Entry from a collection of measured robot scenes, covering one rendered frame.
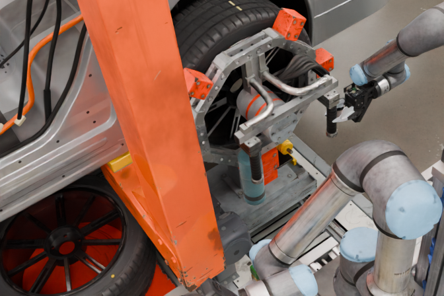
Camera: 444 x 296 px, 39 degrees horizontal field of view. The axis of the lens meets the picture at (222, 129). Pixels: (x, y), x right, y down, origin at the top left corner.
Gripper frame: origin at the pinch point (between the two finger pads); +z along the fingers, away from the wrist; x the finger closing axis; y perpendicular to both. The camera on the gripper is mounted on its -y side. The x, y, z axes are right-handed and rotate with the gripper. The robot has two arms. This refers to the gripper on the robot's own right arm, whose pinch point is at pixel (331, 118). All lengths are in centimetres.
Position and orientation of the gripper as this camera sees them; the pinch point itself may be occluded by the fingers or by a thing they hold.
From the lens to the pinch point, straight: 231.7
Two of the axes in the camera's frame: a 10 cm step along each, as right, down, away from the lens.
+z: -8.2, 4.8, -3.1
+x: 5.6, 5.6, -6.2
